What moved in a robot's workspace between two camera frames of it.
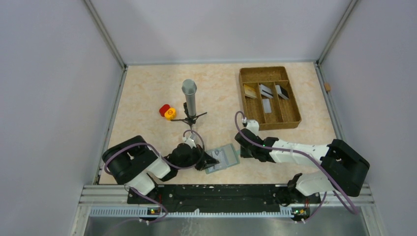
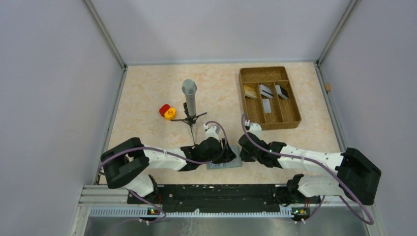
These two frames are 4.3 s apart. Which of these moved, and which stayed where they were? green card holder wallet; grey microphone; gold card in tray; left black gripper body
Moved: left black gripper body
Stayed: grey microphone; green card holder wallet; gold card in tray
